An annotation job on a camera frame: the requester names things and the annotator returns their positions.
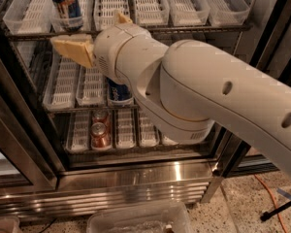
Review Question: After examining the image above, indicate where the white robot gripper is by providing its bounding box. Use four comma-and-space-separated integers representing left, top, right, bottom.
50, 10, 151, 84

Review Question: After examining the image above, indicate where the blue Red Bull can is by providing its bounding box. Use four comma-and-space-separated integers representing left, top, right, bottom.
52, 0, 83, 32

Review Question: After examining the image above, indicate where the stainless steel fridge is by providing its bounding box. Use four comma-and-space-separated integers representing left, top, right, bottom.
0, 0, 291, 220

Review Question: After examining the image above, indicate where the front red soda can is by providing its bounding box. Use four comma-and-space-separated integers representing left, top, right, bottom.
90, 122, 111, 150

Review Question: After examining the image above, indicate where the front blue Pepsi can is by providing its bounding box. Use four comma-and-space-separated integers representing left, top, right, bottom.
108, 79, 132, 102

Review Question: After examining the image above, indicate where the red soda can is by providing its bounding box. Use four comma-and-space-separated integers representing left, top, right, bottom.
90, 122, 111, 150
92, 110, 111, 128

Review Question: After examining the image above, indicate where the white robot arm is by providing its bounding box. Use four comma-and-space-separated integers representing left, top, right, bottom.
50, 20, 291, 178

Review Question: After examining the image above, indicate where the clear plastic bin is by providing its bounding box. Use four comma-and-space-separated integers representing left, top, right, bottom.
86, 201, 194, 233

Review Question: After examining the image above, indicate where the rear red soda can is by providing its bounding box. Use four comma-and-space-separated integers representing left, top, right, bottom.
92, 110, 111, 128

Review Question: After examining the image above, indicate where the small clear container corner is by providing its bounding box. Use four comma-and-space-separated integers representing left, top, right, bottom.
0, 216, 22, 233

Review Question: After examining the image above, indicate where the orange cable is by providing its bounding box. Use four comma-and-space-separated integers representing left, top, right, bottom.
253, 174, 289, 233

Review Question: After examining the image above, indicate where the black tripod leg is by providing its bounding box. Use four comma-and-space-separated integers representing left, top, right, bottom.
260, 201, 291, 221

